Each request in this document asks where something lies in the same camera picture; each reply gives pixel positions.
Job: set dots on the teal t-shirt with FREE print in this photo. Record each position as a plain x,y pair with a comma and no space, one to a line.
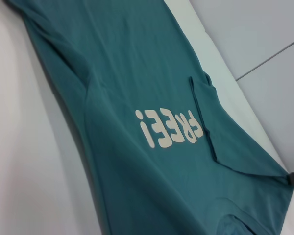
137,98

